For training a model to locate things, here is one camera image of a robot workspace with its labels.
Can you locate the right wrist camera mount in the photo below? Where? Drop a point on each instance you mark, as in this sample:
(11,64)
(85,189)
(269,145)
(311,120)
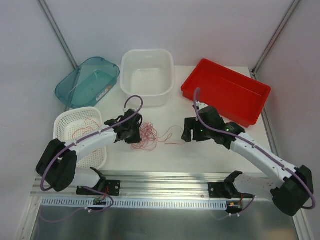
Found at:
(199,105)

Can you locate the teal transparent plastic bin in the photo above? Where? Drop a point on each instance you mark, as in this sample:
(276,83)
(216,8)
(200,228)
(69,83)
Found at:
(88,83)

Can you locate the left aluminium frame post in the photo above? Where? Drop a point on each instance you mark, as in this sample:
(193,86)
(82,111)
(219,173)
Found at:
(57,32)

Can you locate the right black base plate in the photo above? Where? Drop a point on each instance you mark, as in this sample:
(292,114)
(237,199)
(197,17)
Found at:
(225,190)

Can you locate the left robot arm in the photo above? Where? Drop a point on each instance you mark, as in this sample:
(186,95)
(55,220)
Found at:
(58,164)

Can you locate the white perforated basket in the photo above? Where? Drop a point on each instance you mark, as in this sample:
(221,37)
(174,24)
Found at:
(77,123)

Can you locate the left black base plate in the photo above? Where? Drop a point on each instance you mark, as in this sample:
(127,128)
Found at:
(111,187)

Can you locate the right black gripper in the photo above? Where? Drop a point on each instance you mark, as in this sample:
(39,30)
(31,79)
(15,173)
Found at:
(194,129)

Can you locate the right aluminium frame post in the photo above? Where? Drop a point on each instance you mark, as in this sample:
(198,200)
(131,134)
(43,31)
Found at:
(292,8)

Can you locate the white plastic tub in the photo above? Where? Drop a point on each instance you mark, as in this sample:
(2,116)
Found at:
(148,73)

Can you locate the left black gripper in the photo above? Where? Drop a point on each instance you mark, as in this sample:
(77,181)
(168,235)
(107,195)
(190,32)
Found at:
(133,135)

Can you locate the white slotted cable duct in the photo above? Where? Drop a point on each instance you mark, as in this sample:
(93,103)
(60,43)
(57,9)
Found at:
(220,205)

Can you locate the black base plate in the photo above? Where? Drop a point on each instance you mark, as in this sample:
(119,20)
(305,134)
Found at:
(225,190)
(111,187)

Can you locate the aluminium mounting rail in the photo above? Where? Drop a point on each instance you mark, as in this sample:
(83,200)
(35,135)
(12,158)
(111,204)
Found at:
(164,185)

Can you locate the aluminium frame post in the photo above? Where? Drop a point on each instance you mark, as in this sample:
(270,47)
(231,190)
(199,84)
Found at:
(292,8)
(57,32)

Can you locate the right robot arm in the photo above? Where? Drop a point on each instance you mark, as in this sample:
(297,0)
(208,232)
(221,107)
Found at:
(289,187)

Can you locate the red plastic tray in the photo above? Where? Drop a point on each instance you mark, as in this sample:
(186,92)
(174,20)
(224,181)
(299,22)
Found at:
(235,96)

